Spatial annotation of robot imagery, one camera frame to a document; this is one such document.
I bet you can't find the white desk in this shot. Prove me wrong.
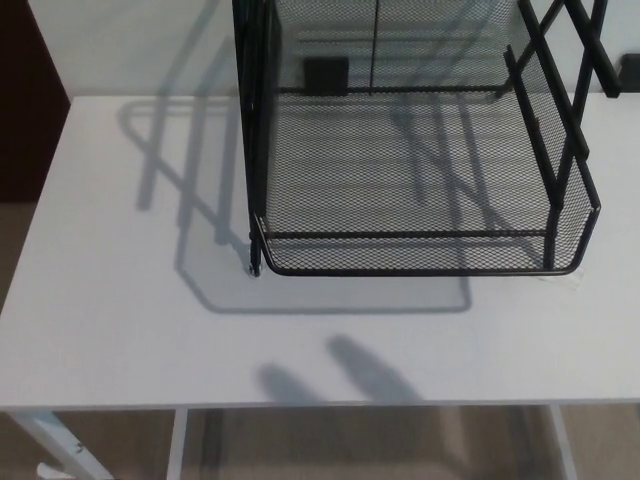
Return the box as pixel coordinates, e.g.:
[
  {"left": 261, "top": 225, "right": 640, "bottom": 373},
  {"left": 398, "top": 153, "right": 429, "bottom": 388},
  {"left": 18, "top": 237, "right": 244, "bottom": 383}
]
[{"left": 0, "top": 93, "right": 640, "bottom": 480}]

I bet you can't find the black metal file rack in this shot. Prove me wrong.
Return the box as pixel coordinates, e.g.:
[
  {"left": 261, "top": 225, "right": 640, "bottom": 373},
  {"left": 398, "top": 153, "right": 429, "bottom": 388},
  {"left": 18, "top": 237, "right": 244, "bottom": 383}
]
[{"left": 231, "top": 0, "right": 624, "bottom": 279}]

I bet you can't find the black mesh file tray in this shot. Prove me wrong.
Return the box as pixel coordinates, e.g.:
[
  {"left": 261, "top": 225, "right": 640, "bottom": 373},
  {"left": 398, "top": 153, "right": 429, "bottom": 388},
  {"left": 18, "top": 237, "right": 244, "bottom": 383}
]
[{"left": 253, "top": 0, "right": 603, "bottom": 279}]

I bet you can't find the dark red door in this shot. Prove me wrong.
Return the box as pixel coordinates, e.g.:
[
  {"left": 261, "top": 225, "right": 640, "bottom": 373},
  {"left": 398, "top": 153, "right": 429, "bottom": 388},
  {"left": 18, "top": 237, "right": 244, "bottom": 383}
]
[{"left": 0, "top": 0, "right": 72, "bottom": 205}]

